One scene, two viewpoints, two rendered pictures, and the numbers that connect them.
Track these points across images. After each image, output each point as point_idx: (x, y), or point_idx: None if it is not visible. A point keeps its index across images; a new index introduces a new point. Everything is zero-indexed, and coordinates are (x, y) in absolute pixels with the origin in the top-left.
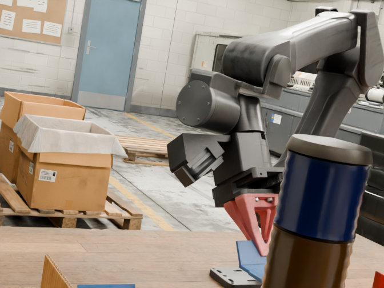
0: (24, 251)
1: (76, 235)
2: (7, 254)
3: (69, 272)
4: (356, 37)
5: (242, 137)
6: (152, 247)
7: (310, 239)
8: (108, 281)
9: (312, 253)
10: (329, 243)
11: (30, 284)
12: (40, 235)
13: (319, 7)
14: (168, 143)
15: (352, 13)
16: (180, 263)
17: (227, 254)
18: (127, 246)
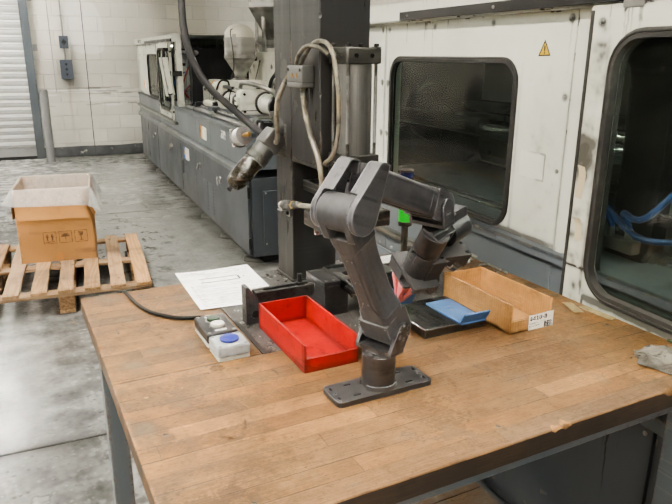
0: (571, 376)
1: (563, 408)
2: (576, 370)
3: (523, 363)
4: (349, 182)
5: None
6: (490, 408)
7: None
8: (494, 361)
9: None
10: None
11: (533, 349)
12: (586, 399)
13: (386, 163)
14: (470, 252)
15: (358, 162)
16: (457, 391)
17: (420, 416)
18: (511, 403)
